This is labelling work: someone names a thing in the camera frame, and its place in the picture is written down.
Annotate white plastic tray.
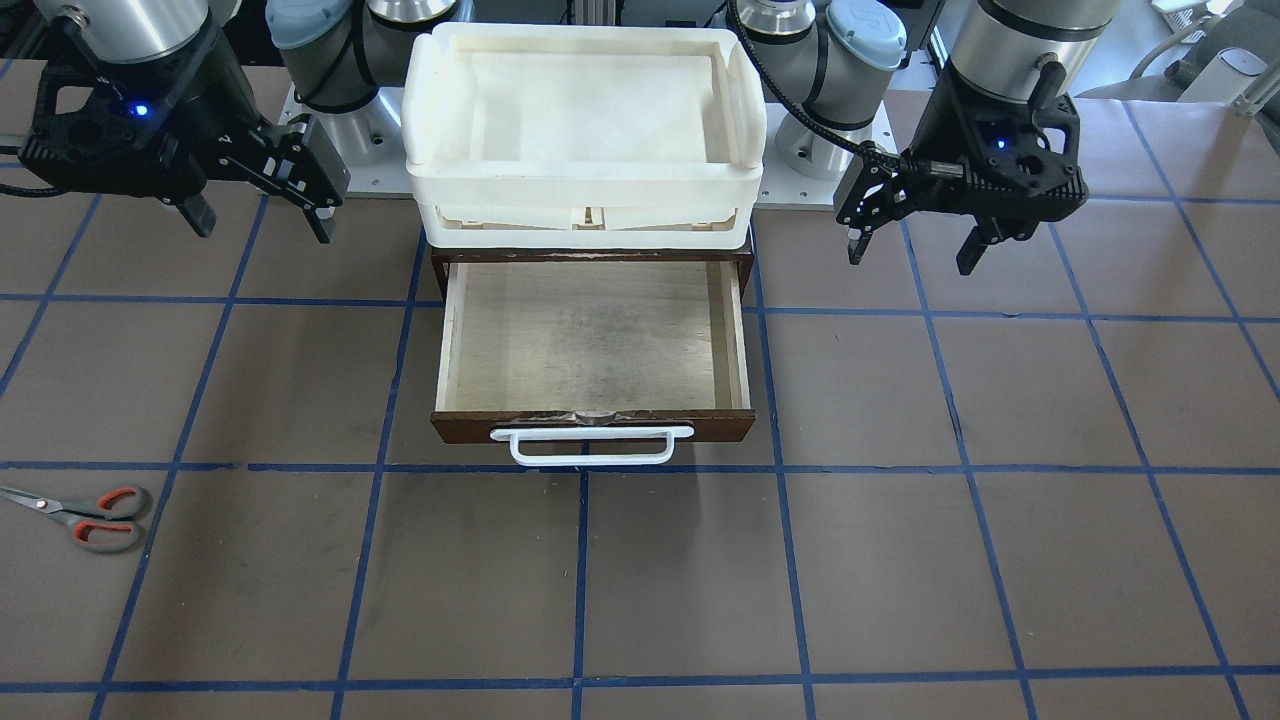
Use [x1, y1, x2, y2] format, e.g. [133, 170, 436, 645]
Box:
[401, 22, 768, 250]

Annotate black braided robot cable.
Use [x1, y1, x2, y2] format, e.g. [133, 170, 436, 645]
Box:
[724, 0, 901, 170]

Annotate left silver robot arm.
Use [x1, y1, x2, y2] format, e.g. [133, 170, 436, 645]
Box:
[724, 1, 1117, 275]

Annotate wooden drawer with white handle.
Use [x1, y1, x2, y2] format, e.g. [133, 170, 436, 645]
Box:
[431, 258, 756, 466]

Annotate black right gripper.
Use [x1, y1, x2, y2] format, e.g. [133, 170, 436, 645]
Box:
[18, 20, 343, 243]

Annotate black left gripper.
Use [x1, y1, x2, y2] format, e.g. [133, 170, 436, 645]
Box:
[836, 70, 1088, 275]

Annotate red grey handled scissors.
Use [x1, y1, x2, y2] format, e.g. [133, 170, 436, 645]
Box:
[1, 486, 151, 553]

